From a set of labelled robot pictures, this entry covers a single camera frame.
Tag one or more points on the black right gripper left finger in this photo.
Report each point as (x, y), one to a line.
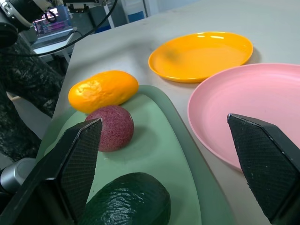
(70, 168)

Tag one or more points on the dark camouflage cloth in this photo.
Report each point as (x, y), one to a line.
(25, 82)

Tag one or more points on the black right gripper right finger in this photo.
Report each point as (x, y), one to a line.
(264, 168)

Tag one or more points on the green tray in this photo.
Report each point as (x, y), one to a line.
(152, 154)

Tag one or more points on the pink round plate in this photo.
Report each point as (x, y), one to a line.
(243, 93)

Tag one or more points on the blue cabinet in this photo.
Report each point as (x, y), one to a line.
(137, 9)

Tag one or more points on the yellow mango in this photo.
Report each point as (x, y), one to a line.
(103, 91)

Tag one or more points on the orange round plate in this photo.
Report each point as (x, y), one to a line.
(201, 56)

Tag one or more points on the dark green avocado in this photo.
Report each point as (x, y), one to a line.
(131, 201)

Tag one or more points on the open laptop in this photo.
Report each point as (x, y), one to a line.
(52, 25)

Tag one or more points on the silver robot body cylinder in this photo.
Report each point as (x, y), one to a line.
(16, 172)

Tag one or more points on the purple passion fruit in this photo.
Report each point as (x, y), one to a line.
(117, 129)

